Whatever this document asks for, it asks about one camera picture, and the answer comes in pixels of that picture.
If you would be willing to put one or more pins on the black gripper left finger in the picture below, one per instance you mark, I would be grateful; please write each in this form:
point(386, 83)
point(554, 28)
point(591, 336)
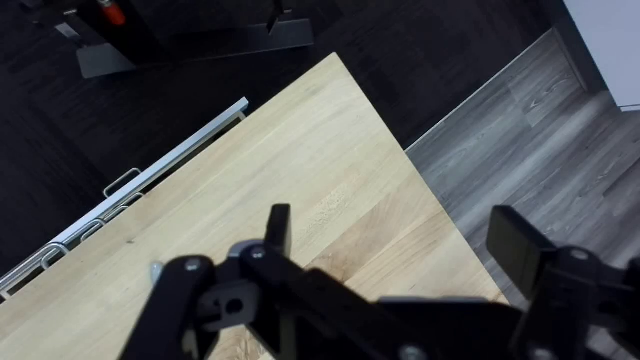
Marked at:
point(313, 300)

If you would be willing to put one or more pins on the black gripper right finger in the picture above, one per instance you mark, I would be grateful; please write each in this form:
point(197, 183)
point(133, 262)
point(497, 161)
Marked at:
point(567, 292)

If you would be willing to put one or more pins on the white panel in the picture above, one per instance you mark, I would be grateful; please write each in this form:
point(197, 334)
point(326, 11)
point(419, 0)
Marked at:
point(611, 47)

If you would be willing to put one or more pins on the black equipment stand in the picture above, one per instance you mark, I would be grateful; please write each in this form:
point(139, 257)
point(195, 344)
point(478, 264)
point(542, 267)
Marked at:
point(200, 32)

